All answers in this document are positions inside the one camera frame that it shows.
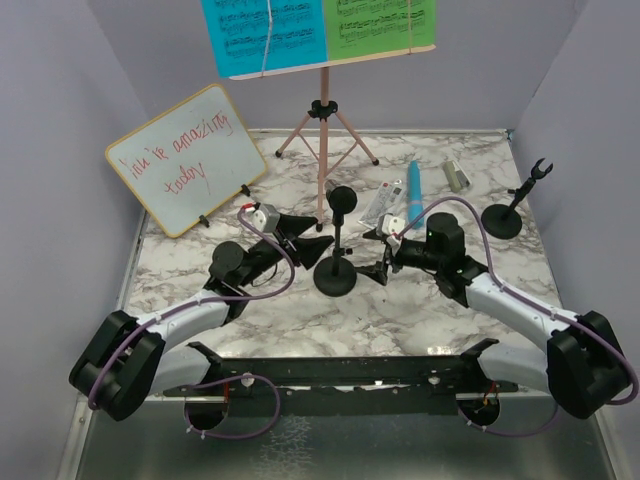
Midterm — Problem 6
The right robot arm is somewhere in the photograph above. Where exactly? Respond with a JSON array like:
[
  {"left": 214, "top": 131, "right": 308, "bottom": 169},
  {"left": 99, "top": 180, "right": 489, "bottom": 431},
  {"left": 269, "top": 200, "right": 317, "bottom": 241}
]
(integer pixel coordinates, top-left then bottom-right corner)
[{"left": 359, "top": 213, "right": 639, "bottom": 419}]

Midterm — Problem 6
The blue sheet music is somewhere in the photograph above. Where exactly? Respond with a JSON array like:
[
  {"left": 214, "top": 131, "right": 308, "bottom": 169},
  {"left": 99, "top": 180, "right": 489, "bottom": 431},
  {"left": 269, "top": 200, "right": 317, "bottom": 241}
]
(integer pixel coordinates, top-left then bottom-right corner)
[{"left": 201, "top": 0, "right": 328, "bottom": 78}]

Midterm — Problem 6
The green sheet music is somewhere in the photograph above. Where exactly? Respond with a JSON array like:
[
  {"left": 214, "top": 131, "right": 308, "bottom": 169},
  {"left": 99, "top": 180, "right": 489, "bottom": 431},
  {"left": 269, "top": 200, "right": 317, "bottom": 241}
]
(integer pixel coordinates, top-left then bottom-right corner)
[{"left": 323, "top": 0, "right": 436, "bottom": 63}]

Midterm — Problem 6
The pink music stand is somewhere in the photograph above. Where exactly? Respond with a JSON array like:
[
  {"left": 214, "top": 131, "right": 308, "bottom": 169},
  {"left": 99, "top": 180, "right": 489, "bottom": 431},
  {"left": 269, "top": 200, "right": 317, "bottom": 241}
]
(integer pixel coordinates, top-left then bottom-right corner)
[{"left": 212, "top": 34, "right": 436, "bottom": 231}]

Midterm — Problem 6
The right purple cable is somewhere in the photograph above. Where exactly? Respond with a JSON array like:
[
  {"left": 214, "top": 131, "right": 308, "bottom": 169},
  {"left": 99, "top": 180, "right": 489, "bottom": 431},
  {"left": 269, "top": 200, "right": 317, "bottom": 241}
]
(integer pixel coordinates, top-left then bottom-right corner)
[{"left": 397, "top": 197, "right": 640, "bottom": 437}]

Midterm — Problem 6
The grey eraser block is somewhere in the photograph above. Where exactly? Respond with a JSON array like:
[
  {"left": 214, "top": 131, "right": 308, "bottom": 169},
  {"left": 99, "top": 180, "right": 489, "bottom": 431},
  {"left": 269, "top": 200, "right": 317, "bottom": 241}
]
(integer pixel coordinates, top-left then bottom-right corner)
[{"left": 442, "top": 160, "right": 471, "bottom": 193}]

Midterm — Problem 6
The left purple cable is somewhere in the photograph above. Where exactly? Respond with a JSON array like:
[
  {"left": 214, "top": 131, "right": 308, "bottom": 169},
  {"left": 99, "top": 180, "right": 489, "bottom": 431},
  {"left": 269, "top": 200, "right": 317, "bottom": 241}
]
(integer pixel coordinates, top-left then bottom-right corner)
[{"left": 87, "top": 204, "right": 296, "bottom": 441}]

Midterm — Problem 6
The white remote packet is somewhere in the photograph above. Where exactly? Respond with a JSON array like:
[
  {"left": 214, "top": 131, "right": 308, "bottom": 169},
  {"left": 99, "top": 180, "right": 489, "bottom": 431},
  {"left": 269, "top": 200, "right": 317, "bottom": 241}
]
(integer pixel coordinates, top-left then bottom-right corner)
[{"left": 358, "top": 180, "right": 406, "bottom": 229}]

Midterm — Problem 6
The blue toy microphone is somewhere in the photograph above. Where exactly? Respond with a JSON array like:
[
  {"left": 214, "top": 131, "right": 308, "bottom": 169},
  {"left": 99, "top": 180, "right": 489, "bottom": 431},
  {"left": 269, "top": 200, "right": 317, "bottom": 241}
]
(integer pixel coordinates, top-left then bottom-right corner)
[{"left": 407, "top": 160, "right": 424, "bottom": 230}]

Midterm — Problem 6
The purple cable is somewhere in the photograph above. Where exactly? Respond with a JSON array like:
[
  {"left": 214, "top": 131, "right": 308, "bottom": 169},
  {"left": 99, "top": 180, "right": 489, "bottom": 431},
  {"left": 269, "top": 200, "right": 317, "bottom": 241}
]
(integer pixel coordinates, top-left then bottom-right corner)
[
  {"left": 397, "top": 197, "right": 640, "bottom": 437},
  {"left": 87, "top": 204, "right": 296, "bottom": 441}
]

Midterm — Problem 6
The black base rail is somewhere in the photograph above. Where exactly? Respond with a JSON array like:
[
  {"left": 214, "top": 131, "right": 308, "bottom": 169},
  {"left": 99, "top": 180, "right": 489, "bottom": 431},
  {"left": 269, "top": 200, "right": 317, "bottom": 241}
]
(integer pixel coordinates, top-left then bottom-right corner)
[{"left": 164, "top": 339, "right": 497, "bottom": 416}]

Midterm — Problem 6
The black mic stand front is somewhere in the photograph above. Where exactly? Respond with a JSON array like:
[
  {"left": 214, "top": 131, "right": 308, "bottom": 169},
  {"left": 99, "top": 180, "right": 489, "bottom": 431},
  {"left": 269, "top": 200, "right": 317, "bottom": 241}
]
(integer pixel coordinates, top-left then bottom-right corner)
[{"left": 481, "top": 158, "right": 554, "bottom": 240}]

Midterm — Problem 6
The black microphone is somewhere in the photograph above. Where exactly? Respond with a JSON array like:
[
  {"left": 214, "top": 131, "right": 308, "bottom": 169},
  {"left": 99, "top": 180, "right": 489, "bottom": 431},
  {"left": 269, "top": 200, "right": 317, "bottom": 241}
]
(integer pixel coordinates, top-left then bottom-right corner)
[{"left": 325, "top": 180, "right": 358, "bottom": 214}]

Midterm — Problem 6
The yellow framed whiteboard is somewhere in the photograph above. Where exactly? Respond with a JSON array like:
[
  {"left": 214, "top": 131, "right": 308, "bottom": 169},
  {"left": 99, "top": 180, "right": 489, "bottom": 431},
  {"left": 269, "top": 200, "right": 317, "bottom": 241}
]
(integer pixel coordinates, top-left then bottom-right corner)
[{"left": 105, "top": 84, "right": 267, "bottom": 238}]

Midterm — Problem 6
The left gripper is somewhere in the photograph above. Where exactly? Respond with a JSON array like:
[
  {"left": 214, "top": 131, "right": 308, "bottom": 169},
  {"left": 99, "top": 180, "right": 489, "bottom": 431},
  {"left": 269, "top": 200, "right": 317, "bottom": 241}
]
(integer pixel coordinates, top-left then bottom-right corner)
[{"left": 238, "top": 213, "right": 334, "bottom": 288}]

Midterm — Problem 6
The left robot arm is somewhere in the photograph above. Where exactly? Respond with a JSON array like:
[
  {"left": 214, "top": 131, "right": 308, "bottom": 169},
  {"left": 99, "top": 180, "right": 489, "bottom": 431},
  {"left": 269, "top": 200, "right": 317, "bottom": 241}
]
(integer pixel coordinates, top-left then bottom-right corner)
[{"left": 69, "top": 212, "right": 334, "bottom": 421}]

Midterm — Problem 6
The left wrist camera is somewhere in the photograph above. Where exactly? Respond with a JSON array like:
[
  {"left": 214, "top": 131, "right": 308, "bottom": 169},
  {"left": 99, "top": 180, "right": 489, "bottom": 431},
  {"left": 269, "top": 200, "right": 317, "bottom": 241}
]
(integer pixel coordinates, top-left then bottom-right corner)
[{"left": 240, "top": 202, "right": 281, "bottom": 234}]

